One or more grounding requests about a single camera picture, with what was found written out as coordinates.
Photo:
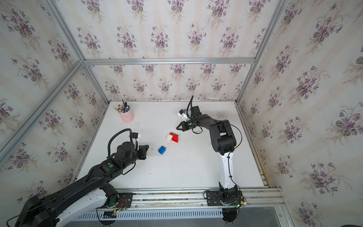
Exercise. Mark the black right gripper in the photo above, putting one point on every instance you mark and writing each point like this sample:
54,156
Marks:
184,126

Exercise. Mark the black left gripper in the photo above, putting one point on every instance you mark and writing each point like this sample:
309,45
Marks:
142,150

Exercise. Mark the blue lego brick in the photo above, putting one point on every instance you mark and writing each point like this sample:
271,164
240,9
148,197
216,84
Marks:
162,150

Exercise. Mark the white lego brick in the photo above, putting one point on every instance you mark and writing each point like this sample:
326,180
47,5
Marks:
169,137

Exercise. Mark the long red lego brick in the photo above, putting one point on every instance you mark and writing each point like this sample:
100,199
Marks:
174,137

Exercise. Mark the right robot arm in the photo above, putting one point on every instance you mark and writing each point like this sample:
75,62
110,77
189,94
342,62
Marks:
223,142

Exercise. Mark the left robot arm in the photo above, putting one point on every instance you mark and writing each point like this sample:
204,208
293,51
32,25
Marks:
90,192

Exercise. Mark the pink pen cup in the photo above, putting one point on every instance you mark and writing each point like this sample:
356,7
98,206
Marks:
127,117

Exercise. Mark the pens in cup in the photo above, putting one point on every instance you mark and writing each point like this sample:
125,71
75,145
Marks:
123,108

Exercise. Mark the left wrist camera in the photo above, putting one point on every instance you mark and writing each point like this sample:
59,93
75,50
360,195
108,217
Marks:
135,137

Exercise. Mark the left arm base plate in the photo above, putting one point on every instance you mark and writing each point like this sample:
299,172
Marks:
121,201

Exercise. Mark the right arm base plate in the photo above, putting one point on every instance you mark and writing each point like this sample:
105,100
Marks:
216,198

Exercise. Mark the aluminium rail frame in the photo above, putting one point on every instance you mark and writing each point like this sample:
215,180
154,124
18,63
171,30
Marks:
153,199

